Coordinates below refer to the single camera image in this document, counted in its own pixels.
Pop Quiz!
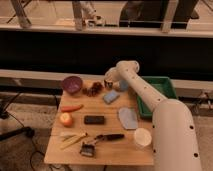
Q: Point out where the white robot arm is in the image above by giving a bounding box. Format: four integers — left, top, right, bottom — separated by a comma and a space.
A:
104, 61, 202, 171

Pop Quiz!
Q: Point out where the metal cup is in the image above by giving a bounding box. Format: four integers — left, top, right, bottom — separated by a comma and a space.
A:
104, 80, 113, 89

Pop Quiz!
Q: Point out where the light blue cup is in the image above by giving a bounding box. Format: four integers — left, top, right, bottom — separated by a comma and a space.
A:
119, 80, 129, 91

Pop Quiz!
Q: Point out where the white plastic cup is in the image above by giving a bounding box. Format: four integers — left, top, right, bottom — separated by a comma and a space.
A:
134, 128, 152, 148

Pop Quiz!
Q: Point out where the dark red grape bunch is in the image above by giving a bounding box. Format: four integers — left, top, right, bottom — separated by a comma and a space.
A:
82, 82, 103, 97

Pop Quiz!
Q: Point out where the blue sponge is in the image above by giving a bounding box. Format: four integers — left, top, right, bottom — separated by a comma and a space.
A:
103, 90, 119, 104

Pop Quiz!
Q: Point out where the purple bowl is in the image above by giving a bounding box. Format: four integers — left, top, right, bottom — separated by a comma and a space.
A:
61, 76, 83, 94

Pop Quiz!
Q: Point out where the blue grey cloth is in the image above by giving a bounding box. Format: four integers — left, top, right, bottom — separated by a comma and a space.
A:
118, 107, 138, 130

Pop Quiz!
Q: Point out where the black rectangular block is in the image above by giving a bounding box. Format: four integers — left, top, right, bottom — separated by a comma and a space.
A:
84, 116, 105, 125

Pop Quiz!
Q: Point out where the green plastic tray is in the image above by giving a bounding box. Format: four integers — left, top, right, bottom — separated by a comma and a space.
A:
137, 76, 177, 119

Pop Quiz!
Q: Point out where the orange carrot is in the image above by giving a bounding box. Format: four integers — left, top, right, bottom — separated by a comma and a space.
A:
60, 104, 84, 112

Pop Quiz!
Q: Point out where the red yellow apple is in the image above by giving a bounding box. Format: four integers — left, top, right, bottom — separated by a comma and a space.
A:
60, 113, 73, 127

